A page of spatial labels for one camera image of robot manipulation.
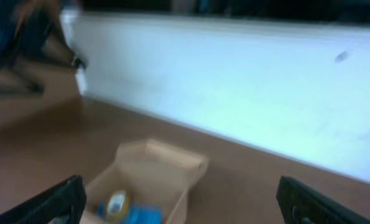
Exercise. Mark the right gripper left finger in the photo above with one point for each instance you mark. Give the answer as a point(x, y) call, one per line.
point(62, 203)

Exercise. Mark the yellow tape roll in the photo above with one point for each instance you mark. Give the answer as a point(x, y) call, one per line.
point(117, 206)

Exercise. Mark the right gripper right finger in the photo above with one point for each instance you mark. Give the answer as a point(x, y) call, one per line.
point(300, 204)

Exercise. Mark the blue magnetic whiteboard duster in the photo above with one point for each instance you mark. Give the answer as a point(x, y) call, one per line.
point(136, 215)

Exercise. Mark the cardboard box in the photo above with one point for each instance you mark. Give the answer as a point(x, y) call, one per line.
point(153, 173)

